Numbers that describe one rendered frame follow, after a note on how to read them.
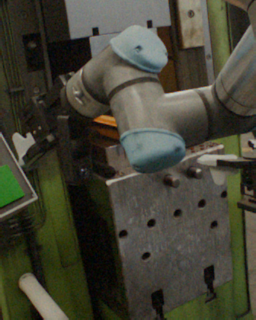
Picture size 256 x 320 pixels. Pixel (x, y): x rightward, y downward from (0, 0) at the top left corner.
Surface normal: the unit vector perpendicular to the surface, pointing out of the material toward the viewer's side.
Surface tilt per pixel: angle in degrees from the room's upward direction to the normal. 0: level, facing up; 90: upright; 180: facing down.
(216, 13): 90
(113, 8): 90
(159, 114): 58
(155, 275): 90
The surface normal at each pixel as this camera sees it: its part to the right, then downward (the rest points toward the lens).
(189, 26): 0.50, 0.16
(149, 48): 0.64, -0.44
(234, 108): -0.44, 0.79
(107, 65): -0.71, -0.02
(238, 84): -0.76, 0.53
